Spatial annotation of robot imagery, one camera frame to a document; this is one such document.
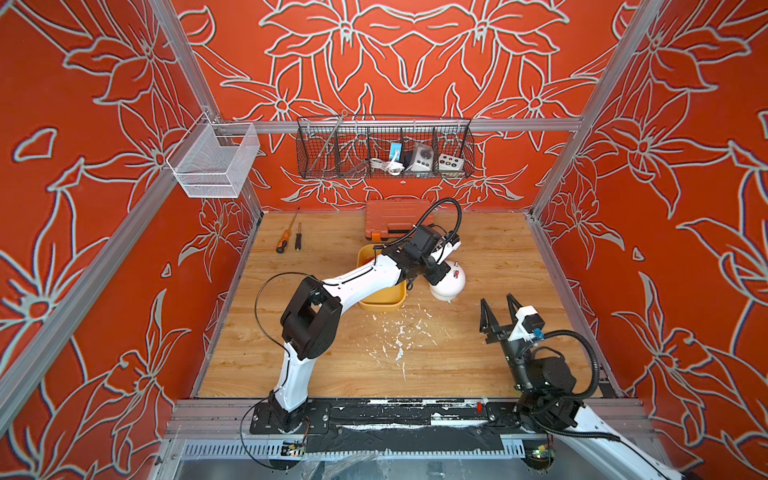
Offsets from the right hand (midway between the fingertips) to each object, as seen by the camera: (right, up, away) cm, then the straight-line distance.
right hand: (491, 298), depth 70 cm
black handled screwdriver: (-58, +14, +40) cm, 72 cm away
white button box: (-4, +39, +24) cm, 46 cm away
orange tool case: (-23, +22, +45) cm, 55 cm away
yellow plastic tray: (-24, -5, +23) cm, 33 cm away
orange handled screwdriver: (-63, +13, +37) cm, 74 cm away
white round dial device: (-13, +40, +21) cm, 47 cm away
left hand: (-7, +7, +17) cm, 19 cm away
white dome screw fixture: (-5, -1, +19) cm, 20 cm away
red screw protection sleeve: (-4, +4, +18) cm, 18 cm away
